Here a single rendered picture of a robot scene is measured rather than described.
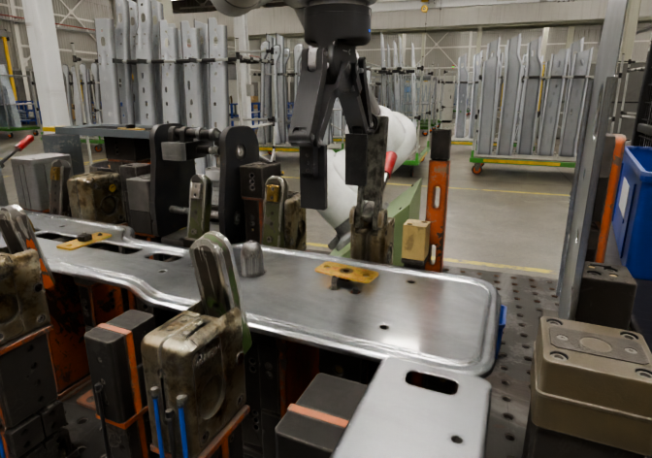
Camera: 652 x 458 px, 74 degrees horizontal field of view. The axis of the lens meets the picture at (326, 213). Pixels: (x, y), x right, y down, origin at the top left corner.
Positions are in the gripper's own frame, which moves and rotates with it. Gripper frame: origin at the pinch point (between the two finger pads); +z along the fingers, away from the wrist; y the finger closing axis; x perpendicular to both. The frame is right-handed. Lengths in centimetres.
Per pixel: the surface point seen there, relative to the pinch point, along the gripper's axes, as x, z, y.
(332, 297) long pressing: 0.5, 13.6, 2.7
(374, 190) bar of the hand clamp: 0.2, 3.4, -14.4
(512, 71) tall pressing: 1, -43, -702
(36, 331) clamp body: -38.6, 20.4, 15.6
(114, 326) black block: -20.3, 14.5, 17.6
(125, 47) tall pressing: -399, -64, -342
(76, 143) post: -92, 2, -35
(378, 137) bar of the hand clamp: 0.4, -4.7, -15.7
